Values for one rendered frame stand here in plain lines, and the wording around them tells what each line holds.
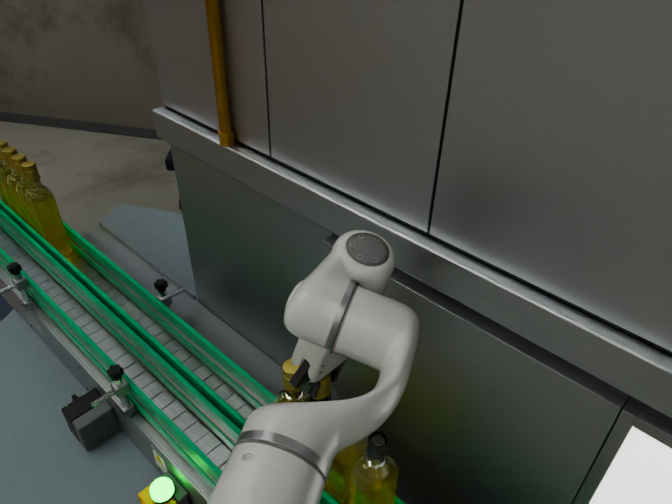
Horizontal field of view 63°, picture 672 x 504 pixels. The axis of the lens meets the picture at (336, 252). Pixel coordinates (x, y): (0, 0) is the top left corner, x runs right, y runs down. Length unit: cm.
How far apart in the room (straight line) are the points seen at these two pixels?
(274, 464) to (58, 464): 97
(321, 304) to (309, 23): 40
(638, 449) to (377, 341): 35
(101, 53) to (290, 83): 356
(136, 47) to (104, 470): 327
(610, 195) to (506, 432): 38
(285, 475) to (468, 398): 44
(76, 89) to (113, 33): 58
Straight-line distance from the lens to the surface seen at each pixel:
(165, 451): 118
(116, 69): 434
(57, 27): 449
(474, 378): 81
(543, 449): 83
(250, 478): 46
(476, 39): 64
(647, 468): 77
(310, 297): 56
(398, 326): 56
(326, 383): 84
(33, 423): 149
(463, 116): 67
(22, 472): 141
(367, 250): 61
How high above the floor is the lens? 183
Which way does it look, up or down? 37 degrees down
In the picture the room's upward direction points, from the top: 1 degrees clockwise
